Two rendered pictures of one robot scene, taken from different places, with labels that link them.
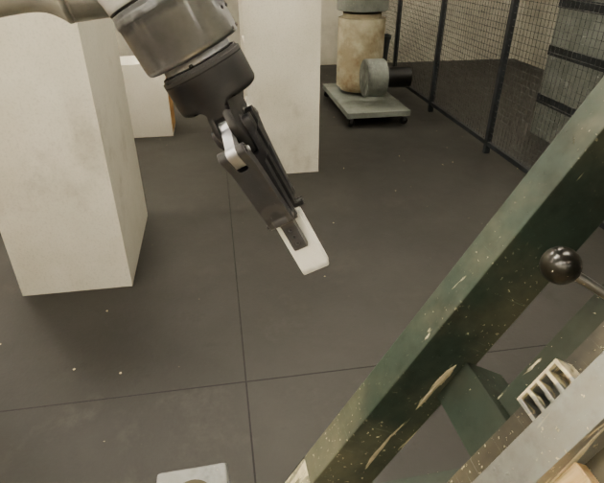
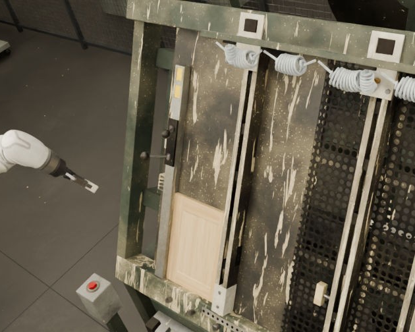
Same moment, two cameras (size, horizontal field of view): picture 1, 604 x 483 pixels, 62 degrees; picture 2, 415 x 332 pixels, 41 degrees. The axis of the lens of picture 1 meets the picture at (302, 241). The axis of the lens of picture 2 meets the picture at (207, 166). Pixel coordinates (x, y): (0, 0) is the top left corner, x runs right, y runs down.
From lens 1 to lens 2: 1.79 m
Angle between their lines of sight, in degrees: 26
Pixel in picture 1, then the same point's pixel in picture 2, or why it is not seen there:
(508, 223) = (130, 146)
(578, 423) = (169, 184)
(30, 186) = not seen: outside the picture
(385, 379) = (126, 209)
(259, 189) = (80, 181)
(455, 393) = (146, 199)
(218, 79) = (62, 166)
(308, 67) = not seen: outside the picture
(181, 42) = (54, 165)
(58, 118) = not seen: outside the picture
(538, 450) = (166, 195)
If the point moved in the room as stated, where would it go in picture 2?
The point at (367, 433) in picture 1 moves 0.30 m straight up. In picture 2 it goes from (130, 229) to (109, 183)
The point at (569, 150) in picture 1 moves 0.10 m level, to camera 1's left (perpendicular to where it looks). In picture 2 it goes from (132, 120) to (114, 132)
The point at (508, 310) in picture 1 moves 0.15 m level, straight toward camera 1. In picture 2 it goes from (145, 167) to (149, 188)
